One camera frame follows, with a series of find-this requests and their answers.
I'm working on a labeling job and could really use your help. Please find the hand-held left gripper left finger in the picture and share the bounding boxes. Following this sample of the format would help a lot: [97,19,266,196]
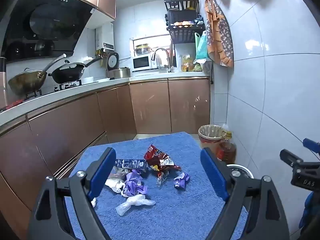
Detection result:
[27,147,118,240]

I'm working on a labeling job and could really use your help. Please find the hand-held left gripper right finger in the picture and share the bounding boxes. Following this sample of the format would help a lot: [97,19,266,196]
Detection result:
[200,147,290,240]

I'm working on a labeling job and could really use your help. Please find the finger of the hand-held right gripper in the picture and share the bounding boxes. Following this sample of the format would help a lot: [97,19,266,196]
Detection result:
[302,137,320,159]
[279,149,305,167]

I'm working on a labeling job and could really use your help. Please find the trash bin with liner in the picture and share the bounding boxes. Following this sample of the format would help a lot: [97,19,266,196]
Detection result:
[198,124,224,153]

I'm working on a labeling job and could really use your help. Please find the crumpled clear plastic wrap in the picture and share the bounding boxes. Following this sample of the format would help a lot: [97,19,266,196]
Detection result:
[110,166,131,180]

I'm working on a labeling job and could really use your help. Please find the cooking oil bottle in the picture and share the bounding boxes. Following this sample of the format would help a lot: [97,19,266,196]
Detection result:
[215,130,237,166]

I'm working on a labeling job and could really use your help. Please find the small purple wrapper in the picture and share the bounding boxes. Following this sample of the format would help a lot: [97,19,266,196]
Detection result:
[174,172,190,190]

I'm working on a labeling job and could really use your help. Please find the blue and white milk carton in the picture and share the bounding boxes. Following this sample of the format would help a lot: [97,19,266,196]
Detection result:
[115,158,147,171]

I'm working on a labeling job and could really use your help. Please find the crumpled purple plastic bag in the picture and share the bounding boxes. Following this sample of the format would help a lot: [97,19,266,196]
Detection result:
[122,169,148,197]

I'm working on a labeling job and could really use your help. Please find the clear plastic bag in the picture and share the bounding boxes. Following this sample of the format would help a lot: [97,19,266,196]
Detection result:
[115,195,156,217]

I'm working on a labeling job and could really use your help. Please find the blue terry towel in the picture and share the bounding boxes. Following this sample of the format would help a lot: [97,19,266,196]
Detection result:
[62,131,248,240]

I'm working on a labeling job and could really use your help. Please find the small clear candy wrapper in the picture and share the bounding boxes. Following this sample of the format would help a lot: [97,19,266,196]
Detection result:
[155,171,171,187]

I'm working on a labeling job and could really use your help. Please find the red snack wrapper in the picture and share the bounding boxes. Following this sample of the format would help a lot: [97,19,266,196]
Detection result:
[144,144,182,172]

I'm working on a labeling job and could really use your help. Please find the gas stove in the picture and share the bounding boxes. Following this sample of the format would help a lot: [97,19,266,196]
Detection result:
[22,79,99,101]

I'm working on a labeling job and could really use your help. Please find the steel pot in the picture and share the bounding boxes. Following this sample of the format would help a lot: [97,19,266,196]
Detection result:
[108,67,131,79]

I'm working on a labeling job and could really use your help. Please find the black frying pan with lid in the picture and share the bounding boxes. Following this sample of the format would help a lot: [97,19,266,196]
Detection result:
[48,55,103,84]

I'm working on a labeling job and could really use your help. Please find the yellow bottles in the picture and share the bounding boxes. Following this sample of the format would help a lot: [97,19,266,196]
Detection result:
[179,55,196,72]

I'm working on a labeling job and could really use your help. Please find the brass wok with glass lid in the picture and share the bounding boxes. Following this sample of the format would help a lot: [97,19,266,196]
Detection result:
[8,54,67,97]

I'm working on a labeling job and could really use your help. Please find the white microwave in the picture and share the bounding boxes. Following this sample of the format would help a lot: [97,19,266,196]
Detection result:
[132,54,154,72]

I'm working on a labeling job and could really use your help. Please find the steel faucet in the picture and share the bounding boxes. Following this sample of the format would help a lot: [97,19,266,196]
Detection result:
[151,47,172,73]

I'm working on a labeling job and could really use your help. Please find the teal plastic bag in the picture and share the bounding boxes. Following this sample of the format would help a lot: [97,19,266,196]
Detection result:
[194,31,209,63]

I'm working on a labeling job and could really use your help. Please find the pot with glass lid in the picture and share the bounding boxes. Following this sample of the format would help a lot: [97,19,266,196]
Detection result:
[134,44,152,56]

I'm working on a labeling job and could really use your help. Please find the orange floral apron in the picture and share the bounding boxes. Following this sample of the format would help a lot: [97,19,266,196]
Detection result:
[205,0,234,68]

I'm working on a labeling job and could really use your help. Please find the white water heater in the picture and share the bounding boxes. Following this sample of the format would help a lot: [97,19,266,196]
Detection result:
[95,22,115,51]

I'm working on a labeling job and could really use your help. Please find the black kitchen rack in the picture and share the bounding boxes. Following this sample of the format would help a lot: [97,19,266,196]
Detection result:
[164,0,207,73]

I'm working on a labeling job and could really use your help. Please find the black range hood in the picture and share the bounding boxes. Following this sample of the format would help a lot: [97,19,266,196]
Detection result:
[0,0,98,63]

